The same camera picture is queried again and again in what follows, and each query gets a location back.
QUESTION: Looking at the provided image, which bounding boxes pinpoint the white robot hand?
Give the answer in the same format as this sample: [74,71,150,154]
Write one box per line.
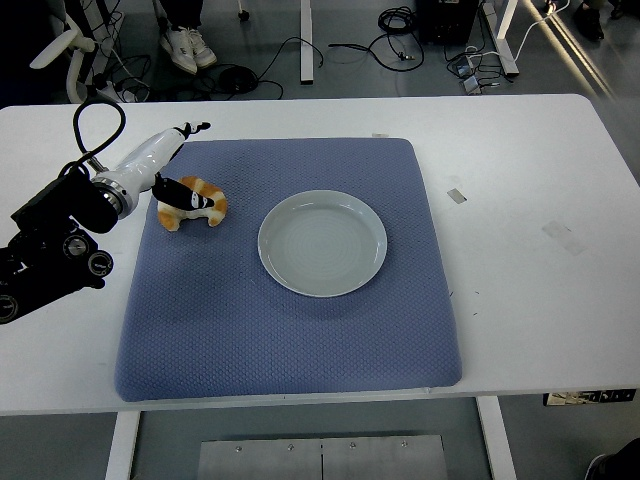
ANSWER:
[118,121,216,211]

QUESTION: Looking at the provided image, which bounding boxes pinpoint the croissant bread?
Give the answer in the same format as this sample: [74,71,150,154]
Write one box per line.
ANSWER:
[157,175,229,232]

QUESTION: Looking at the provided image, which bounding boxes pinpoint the grey round plate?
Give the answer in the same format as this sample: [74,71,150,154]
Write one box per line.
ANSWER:
[257,189,389,299]

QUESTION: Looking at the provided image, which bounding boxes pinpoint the grey metal plate with screws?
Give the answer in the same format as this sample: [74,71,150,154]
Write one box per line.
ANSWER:
[195,434,448,480]

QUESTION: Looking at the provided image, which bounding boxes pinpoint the person's foot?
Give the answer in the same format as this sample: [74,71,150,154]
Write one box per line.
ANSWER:
[159,25,199,76]
[572,0,606,42]
[187,28,218,69]
[584,438,640,480]

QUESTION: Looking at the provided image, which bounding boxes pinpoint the person's legs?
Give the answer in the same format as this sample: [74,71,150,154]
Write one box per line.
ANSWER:
[152,0,206,31]

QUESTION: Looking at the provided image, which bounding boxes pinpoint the blue quilted mat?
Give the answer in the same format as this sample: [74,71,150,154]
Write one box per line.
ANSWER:
[113,137,463,404]

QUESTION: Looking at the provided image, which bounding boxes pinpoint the white desk leg bar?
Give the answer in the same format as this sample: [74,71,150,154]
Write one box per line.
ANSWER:
[299,0,315,85]

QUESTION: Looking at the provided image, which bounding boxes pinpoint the white table leg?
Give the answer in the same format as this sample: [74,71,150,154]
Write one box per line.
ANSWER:
[475,395,519,480]
[103,410,142,480]

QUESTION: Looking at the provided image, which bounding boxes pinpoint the black equipment box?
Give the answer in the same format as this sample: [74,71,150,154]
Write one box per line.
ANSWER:
[415,0,481,46]

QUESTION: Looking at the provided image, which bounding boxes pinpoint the white desk foot with upright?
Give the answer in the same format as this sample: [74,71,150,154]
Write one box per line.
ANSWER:
[482,0,521,77]

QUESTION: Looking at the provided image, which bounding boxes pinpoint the large clear tape piece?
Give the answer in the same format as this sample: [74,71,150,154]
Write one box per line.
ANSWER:
[541,221,585,256]

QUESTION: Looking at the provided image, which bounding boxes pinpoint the black table control panel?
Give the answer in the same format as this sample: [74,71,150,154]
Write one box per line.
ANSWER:
[543,388,637,407]

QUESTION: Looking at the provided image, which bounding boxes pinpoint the looping black floor cable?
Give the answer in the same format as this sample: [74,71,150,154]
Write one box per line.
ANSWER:
[252,36,325,101]

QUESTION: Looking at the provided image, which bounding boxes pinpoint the long black floor cable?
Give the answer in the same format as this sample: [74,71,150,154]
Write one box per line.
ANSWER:
[328,30,426,72]

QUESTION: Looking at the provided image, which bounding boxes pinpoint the coiled black cable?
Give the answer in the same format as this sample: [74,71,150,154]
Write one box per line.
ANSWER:
[377,5,420,35]

